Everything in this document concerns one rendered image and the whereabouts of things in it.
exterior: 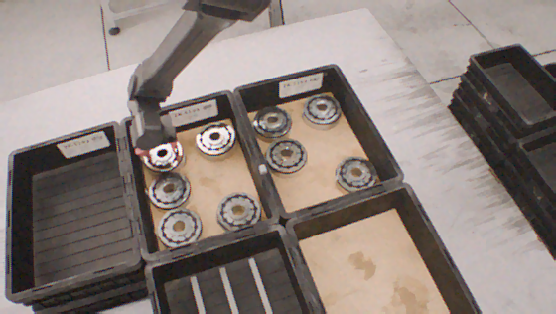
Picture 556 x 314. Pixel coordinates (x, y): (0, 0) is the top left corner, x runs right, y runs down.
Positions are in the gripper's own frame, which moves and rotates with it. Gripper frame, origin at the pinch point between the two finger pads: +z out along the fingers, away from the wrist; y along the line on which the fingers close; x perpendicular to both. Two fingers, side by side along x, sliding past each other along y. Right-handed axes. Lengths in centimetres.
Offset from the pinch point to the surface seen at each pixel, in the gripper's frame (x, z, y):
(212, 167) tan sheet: -6.3, 4.2, 11.5
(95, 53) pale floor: 160, 88, -40
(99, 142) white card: 7.7, -1.3, -15.2
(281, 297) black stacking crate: -43.4, 4.0, 16.9
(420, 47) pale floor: 93, 91, 158
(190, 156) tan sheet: -1.0, 4.2, 6.6
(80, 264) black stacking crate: -22.0, 3.7, -25.2
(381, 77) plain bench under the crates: 19, 19, 76
